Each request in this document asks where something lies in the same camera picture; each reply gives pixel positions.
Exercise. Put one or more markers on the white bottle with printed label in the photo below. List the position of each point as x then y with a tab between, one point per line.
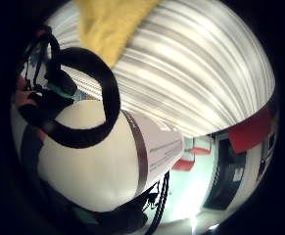
93	169

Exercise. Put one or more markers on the yellow cloth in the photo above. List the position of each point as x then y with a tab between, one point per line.
112	26

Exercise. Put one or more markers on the red chair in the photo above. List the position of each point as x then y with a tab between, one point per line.
183	164
200	150

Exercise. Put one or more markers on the black cabinet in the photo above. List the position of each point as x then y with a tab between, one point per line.
227	176

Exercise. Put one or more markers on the red wall panel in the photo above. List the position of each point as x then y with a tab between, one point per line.
249	132

